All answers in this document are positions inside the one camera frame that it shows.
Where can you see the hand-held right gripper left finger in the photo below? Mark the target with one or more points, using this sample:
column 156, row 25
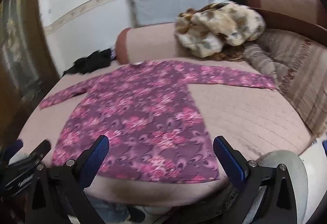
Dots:
column 95, row 155

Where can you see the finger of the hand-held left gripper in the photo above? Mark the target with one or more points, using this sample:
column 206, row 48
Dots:
column 40, row 148

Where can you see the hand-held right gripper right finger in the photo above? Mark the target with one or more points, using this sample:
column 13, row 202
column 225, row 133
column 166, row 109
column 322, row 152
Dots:
column 230, row 160

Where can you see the purple floral shirt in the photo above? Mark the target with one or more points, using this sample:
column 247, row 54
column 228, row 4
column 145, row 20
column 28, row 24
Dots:
column 140, row 111

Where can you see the brown patterned cloth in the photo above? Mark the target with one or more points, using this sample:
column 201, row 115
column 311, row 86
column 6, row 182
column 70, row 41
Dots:
column 230, row 55

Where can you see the striped sofa cushion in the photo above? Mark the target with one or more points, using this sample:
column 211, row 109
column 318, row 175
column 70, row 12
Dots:
column 293, row 65

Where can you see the pink bolster with brown end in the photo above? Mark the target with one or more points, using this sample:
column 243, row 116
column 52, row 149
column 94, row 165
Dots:
column 153, row 40

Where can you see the beige brown patterned fleece blanket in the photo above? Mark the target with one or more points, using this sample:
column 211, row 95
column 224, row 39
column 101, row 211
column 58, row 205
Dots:
column 224, row 25

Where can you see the grey pillow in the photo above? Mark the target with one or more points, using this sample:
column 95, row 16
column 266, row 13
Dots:
column 166, row 2

